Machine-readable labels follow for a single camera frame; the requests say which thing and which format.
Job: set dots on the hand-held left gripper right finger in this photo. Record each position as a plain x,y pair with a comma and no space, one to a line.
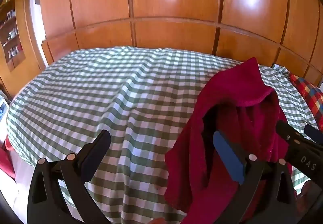
228,155

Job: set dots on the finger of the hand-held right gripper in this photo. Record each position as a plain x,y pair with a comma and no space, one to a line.
290,135
314,133

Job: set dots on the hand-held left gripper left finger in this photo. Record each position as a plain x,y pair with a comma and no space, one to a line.
87,161

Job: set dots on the dark red embroidered sweater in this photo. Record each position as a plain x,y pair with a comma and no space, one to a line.
234,87

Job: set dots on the multicolour checked pillow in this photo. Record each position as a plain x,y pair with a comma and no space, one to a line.
309,95

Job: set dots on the green white checked bedspread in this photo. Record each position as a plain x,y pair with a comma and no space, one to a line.
101,92

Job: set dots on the red cloth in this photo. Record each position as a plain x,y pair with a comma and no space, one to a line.
6,161

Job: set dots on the white and blue box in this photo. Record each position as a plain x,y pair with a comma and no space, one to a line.
3,109

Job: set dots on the wooden wall shelf with bottles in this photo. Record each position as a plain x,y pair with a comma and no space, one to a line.
11,34

